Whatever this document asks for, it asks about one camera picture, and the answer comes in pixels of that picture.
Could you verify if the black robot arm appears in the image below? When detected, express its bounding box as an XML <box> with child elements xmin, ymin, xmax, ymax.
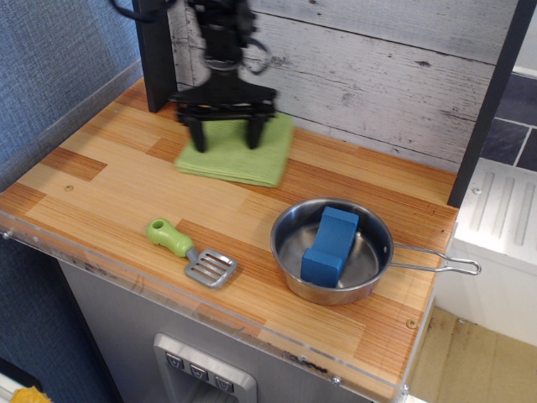
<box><xmin>173</xmin><ymin>1</ymin><xmax>277</xmax><ymax>153</ymax></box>

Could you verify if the blue wooden block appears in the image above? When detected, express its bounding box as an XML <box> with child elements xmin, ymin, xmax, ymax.
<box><xmin>300</xmin><ymin>207</ymin><xmax>360</xmax><ymax>288</ymax></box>

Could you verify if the white ribbed sink drainer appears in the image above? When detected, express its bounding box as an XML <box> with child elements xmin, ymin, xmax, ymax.
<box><xmin>451</xmin><ymin>158</ymin><xmax>536</xmax><ymax>267</ymax></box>

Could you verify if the yellow object at corner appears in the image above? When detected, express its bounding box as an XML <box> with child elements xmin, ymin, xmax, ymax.
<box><xmin>9</xmin><ymin>387</ymin><xmax>52</xmax><ymax>403</ymax></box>

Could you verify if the green-handled toy spatula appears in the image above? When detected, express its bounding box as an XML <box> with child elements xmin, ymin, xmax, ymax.
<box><xmin>146</xmin><ymin>218</ymin><xmax>237</xmax><ymax>289</ymax></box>

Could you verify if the green rag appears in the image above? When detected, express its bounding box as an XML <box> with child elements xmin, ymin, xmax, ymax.
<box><xmin>174</xmin><ymin>113</ymin><xmax>294</xmax><ymax>187</ymax></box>

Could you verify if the silver dispenser panel with buttons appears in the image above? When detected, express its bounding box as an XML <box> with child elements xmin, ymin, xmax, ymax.
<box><xmin>154</xmin><ymin>333</ymin><xmax>258</xmax><ymax>402</ymax></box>

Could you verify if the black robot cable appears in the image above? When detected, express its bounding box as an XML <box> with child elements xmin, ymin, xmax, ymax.
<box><xmin>109</xmin><ymin>0</ymin><xmax>274</xmax><ymax>76</ymax></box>

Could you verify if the dark grey right post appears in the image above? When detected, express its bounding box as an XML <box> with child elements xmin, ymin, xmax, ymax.
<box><xmin>447</xmin><ymin>0</ymin><xmax>536</xmax><ymax>208</ymax></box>

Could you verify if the silver pot with wire handle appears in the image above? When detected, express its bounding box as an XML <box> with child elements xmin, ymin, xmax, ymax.
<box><xmin>269</xmin><ymin>197</ymin><xmax>482</xmax><ymax>306</ymax></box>

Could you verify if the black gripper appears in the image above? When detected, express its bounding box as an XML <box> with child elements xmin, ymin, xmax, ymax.
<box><xmin>171</xmin><ymin>71</ymin><xmax>277</xmax><ymax>153</ymax></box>

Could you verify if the dark grey left post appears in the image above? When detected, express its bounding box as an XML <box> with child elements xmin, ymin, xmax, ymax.
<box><xmin>136</xmin><ymin>13</ymin><xmax>177</xmax><ymax>113</ymax></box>

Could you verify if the dark grey post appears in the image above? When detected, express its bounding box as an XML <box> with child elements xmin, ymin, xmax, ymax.
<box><xmin>447</xmin><ymin>0</ymin><xmax>536</xmax><ymax>208</ymax></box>
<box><xmin>136</xmin><ymin>13</ymin><xmax>177</xmax><ymax>113</ymax></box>

